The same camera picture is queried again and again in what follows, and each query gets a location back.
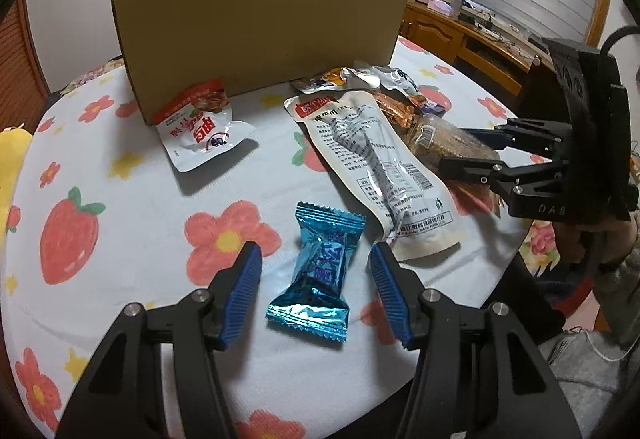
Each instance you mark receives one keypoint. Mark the strawberry and flower print tablecloth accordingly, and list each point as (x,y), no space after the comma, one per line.
(140,219)

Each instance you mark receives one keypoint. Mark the person's right hand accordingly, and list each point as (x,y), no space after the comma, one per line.
(575,244)

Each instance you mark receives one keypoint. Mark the red and white snack packet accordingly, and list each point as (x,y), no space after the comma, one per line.
(200,134)

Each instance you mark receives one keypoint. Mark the blue foil candy packet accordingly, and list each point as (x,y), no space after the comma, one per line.
(320,269)

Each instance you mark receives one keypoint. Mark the wooden desk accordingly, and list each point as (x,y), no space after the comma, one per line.
(450,36)

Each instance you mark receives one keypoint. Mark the person's right forearm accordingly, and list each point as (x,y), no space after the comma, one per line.
(622,299)

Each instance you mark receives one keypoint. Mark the person's grey pants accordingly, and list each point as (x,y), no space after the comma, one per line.
(585,379)

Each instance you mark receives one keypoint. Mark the brown cardboard box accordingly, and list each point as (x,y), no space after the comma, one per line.
(260,34)

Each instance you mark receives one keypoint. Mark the floral bed quilt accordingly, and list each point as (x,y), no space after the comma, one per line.
(85,76)

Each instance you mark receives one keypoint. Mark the silver and blue snack packet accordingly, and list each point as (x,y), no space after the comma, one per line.
(400,81)

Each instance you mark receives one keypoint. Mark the long cream snack packet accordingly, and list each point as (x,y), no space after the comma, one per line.
(370,164)

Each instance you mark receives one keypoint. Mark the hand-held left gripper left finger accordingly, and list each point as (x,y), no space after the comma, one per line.
(245,289)

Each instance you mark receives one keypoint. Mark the yellow plush toy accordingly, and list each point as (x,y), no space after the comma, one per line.
(11,169)

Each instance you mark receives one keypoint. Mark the gold foil snack wrapper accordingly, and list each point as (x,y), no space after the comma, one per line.
(397,111)

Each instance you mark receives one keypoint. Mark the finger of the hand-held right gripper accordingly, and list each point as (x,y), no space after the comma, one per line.
(475,170)
(530,134)

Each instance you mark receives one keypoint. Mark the clear packet of brown snack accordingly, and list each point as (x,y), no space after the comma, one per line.
(445,141)

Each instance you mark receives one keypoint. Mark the orange and silver snack packet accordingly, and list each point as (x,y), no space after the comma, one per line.
(325,80)

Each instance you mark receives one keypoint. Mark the green capped bottle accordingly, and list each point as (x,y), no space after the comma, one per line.
(457,1)

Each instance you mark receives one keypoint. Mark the wooden louvered wardrobe door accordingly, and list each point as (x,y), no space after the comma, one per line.
(20,64)

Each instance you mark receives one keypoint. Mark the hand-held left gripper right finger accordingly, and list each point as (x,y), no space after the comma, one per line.
(390,299)

